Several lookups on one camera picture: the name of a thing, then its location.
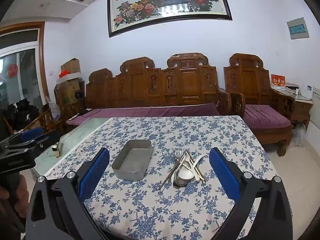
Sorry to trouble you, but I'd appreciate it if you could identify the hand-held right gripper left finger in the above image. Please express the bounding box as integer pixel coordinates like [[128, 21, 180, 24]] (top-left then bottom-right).
[[25, 147, 110, 240]]

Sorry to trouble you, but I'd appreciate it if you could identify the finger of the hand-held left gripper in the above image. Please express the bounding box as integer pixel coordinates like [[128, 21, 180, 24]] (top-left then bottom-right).
[[4, 129, 62, 157], [0, 127, 45, 147]]

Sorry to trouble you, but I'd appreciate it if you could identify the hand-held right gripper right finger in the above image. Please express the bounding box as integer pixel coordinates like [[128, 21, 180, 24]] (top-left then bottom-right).
[[209, 147, 293, 240]]

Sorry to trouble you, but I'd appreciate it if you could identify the wooden chopstick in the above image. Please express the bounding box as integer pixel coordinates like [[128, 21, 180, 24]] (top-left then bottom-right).
[[185, 150, 206, 182], [188, 152, 201, 181]]

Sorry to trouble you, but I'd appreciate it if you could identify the rectangular metal tray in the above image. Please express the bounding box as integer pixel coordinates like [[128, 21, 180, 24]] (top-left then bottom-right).
[[111, 139, 154, 181]]

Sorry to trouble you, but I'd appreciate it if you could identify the large metal spoon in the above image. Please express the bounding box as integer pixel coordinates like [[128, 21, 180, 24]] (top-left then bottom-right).
[[173, 170, 190, 187]]

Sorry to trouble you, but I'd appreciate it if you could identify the metal fork with smiley face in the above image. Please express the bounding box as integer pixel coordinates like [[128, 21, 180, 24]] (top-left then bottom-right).
[[158, 148, 182, 190]]

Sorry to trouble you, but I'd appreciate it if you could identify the person's left hand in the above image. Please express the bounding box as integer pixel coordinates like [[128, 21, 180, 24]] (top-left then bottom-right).
[[0, 174, 28, 220]]

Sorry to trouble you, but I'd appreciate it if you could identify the wooden chair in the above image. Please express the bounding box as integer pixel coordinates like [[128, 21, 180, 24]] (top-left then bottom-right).
[[37, 102, 65, 135]]

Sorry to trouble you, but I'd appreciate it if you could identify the black clothes pile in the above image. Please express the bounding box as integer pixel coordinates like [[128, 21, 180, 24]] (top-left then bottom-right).
[[7, 99, 40, 130]]

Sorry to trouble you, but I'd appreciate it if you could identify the clear plastic bag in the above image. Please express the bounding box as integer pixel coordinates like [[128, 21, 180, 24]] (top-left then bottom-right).
[[47, 101, 62, 125]]

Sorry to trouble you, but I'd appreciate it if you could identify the large cardboard box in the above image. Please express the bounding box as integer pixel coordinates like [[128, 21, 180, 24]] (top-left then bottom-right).
[[54, 79, 85, 110]]

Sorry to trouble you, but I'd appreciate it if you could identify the sliding glass door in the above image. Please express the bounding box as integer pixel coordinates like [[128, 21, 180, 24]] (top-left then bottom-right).
[[0, 22, 49, 110]]

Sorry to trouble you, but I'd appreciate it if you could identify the black desk fan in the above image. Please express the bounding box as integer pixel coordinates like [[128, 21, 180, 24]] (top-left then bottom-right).
[[74, 90, 93, 117]]

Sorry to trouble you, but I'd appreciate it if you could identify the blue floral tablecloth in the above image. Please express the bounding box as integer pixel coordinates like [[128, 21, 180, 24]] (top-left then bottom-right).
[[44, 116, 293, 240]]

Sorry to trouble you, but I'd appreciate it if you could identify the purple armchair cushion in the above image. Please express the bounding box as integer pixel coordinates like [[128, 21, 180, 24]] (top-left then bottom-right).
[[243, 104, 292, 130]]

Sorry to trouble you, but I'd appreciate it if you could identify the small open cardboard box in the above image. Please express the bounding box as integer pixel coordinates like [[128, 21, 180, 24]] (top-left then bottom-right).
[[61, 58, 81, 73]]

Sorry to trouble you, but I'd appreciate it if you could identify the crumpled plastic bag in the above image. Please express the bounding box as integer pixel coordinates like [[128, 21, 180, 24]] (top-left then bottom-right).
[[291, 124, 307, 148]]

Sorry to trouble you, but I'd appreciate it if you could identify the carved wooden sofa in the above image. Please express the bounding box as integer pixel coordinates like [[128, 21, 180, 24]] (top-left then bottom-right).
[[65, 52, 233, 130]]

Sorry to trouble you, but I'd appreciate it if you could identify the carved wooden armchair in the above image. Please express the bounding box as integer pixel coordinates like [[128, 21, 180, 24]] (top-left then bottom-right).
[[223, 53, 295, 157]]

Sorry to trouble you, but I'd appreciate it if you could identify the wooden side table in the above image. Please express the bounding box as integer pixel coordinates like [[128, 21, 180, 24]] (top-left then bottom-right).
[[271, 85, 314, 132]]

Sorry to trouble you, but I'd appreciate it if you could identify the red desk calendar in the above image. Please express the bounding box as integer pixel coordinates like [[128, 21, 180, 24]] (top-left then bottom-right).
[[271, 74, 286, 90]]

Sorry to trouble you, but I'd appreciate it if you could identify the white device box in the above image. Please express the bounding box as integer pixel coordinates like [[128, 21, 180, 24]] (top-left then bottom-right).
[[297, 85, 316, 100]]

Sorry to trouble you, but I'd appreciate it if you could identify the grey electrical panel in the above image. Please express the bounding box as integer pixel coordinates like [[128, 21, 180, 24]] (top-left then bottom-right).
[[287, 17, 310, 40]]

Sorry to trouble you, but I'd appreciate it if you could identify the framed peacock flower painting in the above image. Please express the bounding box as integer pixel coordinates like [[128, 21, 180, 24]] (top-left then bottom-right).
[[107, 0, 232, 38]]

